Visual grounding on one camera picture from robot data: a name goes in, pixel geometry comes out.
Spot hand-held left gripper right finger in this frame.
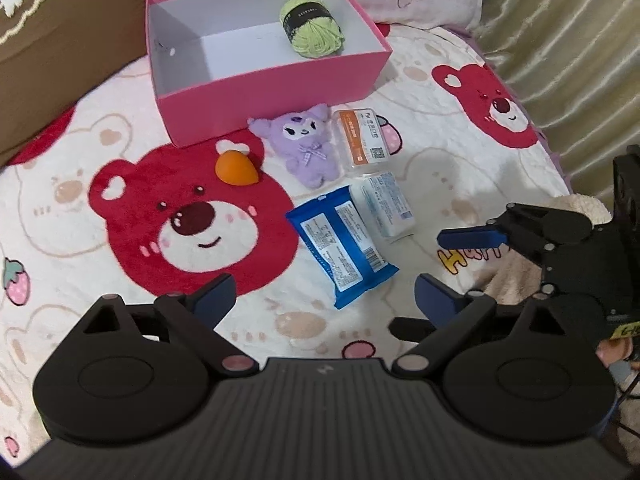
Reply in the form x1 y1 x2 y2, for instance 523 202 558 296
391 274 576 376

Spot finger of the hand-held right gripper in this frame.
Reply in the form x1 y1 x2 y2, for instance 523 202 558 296
389 316 437 342
438 202 593 267

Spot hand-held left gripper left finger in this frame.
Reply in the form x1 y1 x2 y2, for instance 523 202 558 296
75 274 258 377

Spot white tissue packet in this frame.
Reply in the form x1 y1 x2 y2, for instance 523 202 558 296
348 171 417 241

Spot blue wipes packet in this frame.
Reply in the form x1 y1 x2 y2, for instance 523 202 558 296
285 185 400 310

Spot orange makeup sponge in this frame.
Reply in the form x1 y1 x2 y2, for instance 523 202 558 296
215 149 261 185

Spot clear orange-label plastic box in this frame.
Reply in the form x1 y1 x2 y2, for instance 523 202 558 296
332 106 396 178

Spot purple plush toy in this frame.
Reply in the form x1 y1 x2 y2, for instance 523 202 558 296
248 102 342 190

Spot pink cardboard box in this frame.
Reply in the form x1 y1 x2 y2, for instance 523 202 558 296
145 0 393 148

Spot person's right hand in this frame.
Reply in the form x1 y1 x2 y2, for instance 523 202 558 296
597 337 636 376

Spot cream fluffy cloth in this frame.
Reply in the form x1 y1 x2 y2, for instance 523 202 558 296
437 192 613 306

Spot red bear printed blanket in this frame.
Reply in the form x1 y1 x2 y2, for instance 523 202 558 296
0 20 576 461

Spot beige satin cloth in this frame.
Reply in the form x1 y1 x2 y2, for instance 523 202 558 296
472 0 640 196

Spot green yarn ball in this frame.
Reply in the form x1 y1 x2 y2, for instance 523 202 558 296
278 0 345 59

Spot brown embroidered pillow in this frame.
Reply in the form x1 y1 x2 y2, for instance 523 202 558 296
0 0 168 168

